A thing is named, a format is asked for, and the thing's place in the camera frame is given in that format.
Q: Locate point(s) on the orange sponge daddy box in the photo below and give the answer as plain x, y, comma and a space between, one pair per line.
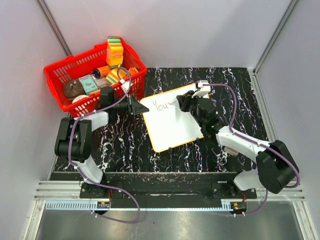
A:
114, 52

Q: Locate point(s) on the orange snack packet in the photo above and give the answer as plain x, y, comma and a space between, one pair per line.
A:
132, 71

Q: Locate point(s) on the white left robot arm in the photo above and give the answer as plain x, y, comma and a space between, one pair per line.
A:
74, 137

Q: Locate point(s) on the teal small box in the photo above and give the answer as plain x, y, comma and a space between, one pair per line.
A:
88, 83

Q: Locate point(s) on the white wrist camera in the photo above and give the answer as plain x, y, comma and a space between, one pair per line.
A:
202, 89
125, 85

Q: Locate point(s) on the brown round bread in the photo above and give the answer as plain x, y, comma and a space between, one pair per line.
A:
73, 89

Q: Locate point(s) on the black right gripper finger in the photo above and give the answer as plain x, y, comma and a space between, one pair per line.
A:
189, 94
183, 102

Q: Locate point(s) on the yellow green sponge pack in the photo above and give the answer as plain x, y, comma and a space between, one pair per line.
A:
114, 76

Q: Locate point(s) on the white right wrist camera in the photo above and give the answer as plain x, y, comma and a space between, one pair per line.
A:
202, 89

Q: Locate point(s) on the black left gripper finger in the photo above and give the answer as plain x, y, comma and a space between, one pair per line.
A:
140, 111
137, 105

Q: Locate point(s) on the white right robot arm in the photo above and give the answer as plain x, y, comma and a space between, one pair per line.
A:
275, 167

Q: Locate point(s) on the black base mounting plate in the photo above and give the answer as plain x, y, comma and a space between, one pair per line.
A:
168, 190

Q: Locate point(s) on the orange cylindrical bottle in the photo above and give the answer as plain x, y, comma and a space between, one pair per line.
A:
101, 72

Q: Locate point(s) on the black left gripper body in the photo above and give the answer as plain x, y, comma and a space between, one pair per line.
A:
124, 106

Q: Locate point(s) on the white round lid container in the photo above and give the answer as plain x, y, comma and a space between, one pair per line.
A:
78, 98

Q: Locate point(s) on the yellow framed whiteboard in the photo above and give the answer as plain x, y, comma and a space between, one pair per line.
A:
167, 126

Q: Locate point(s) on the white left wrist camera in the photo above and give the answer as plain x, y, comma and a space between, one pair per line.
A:
125, 85

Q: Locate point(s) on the red plastic shopping basket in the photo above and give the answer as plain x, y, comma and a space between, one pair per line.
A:
74, 67

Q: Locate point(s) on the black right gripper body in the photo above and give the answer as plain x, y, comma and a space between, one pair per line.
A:
192, 103

